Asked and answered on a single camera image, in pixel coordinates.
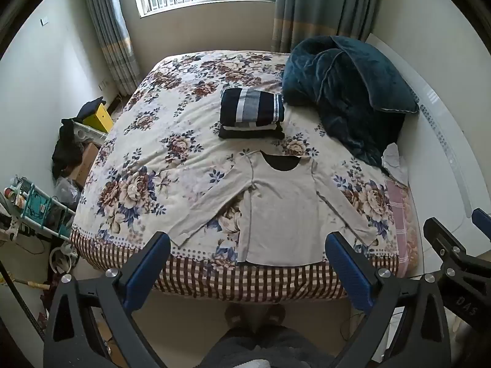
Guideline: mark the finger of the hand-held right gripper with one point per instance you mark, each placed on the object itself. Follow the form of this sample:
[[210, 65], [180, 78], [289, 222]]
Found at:
[[483, 222], [441, 237]]

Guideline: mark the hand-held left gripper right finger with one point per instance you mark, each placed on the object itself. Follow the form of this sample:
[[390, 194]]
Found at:
[[345, 264]]

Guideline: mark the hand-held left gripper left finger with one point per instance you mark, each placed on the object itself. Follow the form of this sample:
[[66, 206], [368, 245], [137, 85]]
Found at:
[[151, 262]]

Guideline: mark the beige long-sleeved shirt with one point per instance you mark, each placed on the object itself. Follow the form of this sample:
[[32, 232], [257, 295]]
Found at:
[[284, 214]]

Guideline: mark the black clothes pile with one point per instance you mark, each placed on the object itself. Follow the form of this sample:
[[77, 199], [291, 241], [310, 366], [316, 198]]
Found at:
[[65, 149]]

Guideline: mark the pink checked sheet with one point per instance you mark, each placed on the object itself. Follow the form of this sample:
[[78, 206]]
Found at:
[[401, 218]]

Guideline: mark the dark slipper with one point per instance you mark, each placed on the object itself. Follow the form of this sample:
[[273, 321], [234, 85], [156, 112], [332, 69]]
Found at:
[[236, 317], [275, 315]]

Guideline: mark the white crumpled cloth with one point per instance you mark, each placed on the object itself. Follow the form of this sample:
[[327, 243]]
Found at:
[[395, 163]]

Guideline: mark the white bed headboard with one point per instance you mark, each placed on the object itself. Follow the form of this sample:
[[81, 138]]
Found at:
[[433, 130]]

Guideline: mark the clear plastic bag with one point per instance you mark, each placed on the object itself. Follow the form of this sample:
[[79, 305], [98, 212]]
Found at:
[[67, 191]]

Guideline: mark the person's grey pants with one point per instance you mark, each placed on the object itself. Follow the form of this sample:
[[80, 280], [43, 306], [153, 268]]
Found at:
[[268, 347]]

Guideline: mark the cardboard box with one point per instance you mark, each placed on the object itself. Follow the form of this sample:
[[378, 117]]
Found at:
[[85, 163]]

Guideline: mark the teal storage rack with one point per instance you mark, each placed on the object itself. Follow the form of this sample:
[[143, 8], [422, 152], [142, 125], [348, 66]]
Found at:
[[42, 207]]

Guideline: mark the floral bed blanket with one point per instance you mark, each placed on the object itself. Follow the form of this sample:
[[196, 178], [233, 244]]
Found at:
[[172, 130]]

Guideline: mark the white plastic storage box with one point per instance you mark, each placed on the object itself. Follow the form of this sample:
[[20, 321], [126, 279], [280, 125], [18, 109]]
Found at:
[[92, 134]]

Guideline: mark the yellow box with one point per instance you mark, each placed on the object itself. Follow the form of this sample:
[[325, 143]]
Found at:
[[99, 119]]

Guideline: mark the black folded garment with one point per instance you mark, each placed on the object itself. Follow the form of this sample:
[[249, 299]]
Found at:
[[249, 134]]

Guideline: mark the dark blue cloth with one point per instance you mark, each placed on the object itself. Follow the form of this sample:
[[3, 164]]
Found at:
[[90, 108]]

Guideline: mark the white folded garment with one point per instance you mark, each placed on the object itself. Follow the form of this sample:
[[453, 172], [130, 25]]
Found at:
[[249, 126]]

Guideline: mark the teal plush blanket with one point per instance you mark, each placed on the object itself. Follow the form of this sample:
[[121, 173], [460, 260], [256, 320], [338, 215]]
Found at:
[[345, 84]]

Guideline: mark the navy striped folded sweater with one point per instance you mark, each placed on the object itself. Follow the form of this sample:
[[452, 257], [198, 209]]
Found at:
[[251, 105]]

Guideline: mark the blue-grey curtain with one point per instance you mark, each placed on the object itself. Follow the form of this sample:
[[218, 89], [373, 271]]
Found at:
[[111, 34], [322, 4]]

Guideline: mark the white wall socket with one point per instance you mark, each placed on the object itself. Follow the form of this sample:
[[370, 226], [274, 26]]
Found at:
[[104, 84]]

